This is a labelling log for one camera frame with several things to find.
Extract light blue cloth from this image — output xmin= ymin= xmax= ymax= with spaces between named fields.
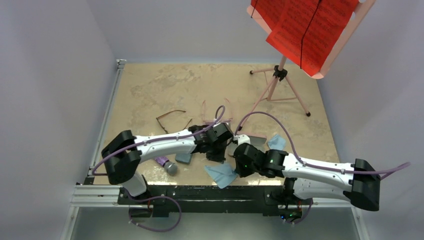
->
xmin=204 ymin=163 xmax=238 ymax=189
xmin=267 ymin=134 xmax=286 ymax=151

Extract pink glasses case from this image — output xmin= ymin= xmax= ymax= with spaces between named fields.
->
xmin=226 ymin=132 xmax=267 ymax=157

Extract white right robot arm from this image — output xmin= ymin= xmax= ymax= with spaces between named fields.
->
xmin=233 ymin=143 xmax=381 ymax=212

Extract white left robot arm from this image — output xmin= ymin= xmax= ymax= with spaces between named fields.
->
xmin=101 ymin=122 xmax=234 ymax=205

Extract pink transparent sunglasses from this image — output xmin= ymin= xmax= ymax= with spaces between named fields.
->
xmin=201 ymin=97 xmax=234 ymax=125

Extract grey glasses case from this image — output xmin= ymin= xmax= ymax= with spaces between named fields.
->
xmin=175 ymin=153 xmax=193 ymax=165

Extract crumpled light blue cloth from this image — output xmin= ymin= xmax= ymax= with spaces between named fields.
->
xmin=267 ymin=134 xmax=286 ymax=151

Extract pink music stand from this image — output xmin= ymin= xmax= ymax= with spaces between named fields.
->
xmin=247 ymin=0 xmax=375 ymax=117

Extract red sheet music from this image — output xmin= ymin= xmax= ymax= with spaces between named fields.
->
xmin=250 ymin=0 xmax=359 ymax=76

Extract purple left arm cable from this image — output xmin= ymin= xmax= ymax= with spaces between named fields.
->
xmin=91 ymin=105 xmax=227 ymax=177

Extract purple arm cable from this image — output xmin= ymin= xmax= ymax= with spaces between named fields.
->
xmin=91 ymin=105 xmax=227 ymax=177
xmin=234 ymin=111 xmax=412 ymax=176

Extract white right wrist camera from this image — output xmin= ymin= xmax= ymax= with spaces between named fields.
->
xmin=232 ymin=134 xmax=251 ymax=146

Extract brown frame glasses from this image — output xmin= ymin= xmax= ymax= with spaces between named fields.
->
xmin=155 ymin=109 xmax=193 ymax=134

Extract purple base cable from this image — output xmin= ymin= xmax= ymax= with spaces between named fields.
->
xmin=128 ymin=194 xmax=183 ymax=233

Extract aluminium frame rail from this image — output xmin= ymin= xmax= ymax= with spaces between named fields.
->
xmin=60 ymin=59 xmax=127 ymax=240

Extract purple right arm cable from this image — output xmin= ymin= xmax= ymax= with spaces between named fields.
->
xmin=234 ymin=111 xmax=412 ymax=176

